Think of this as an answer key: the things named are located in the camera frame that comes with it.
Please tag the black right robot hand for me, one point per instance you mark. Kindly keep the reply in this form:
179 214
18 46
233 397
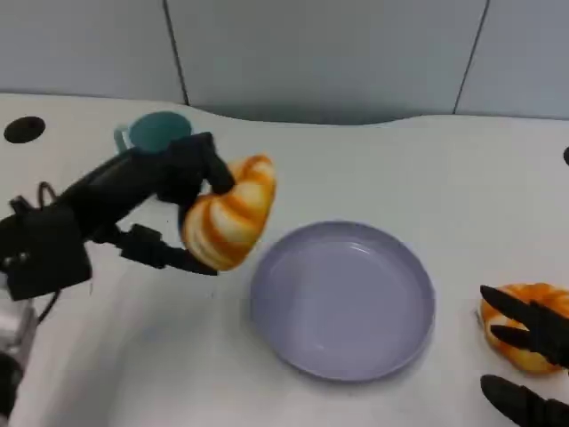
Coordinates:
538 324

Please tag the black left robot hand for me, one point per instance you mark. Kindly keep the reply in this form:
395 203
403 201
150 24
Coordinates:
129 182

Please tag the orange and white bread roll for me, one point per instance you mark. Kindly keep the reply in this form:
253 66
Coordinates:
231 213
500 318

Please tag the pale green mug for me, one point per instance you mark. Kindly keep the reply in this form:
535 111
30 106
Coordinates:
155 131

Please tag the lilac plate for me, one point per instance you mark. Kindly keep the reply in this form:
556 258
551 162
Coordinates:
342 302

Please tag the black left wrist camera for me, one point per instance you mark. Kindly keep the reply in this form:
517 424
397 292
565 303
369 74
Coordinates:
42 249

